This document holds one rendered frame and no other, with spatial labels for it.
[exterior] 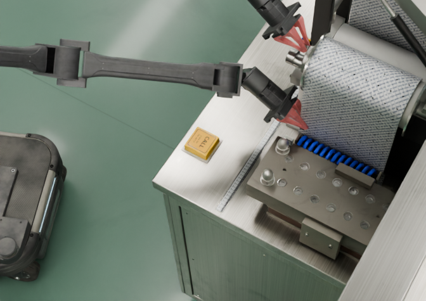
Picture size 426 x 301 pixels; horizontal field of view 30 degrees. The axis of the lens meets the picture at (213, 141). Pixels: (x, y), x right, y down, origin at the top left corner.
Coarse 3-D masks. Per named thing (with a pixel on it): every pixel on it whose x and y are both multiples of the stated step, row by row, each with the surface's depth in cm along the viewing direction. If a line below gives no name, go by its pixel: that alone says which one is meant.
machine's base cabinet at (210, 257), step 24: (168, 216) 225; (192, 216) 216; (192, 240) 231; (216, 240) 220; (240, 240) 210; (192, 264) 249; (216, 264) 236; (240, 264) 225; (264, 264) 214; (288, 264) 204; (192, 288) 270; (216, 288) 255; (240, 288) 242; (264, 288) 230; (288, 288) 219; (312, 288) 209; (336, 288) 200
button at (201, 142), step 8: (200, 128) 216; (192, 136) 214; (200, 136) 214; (208, 136) 214; (216, 136) 214; (184, 144) 213; (192, 144) 213; (200, 144) 213; (208, 144) 213; (216, 144) 215; (192, 152) 214; (200, 152) 212; (208, 152) 212
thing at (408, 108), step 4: (420, 84) 175; (424, 84) 175; (416, 88) 174; (420, 88) 174; (416, 92) 174; (412, 96) 173; (416, 96) 173; (412, 100) 173; (408, 104) 173; (412, 104) 173; (408, 108) 174; (404, 112) 174; (408, 112) 174; (404, 116) 174; (400, 120) 176; (404, 120) 175; (400, 124) 177; (404, 124) 176
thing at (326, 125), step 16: (304, 96) 188; (304, 112) 194; (320, 112) 190; (336, 112) 186; (320, 128) 195; (336, 128) 191; (352, 128) 187; (368, 128) 184; (336, 144) 197; (352, 144) 193; (368, 144) 189; (384, 144) 186; (368, 160) 195; (384, 160) 191
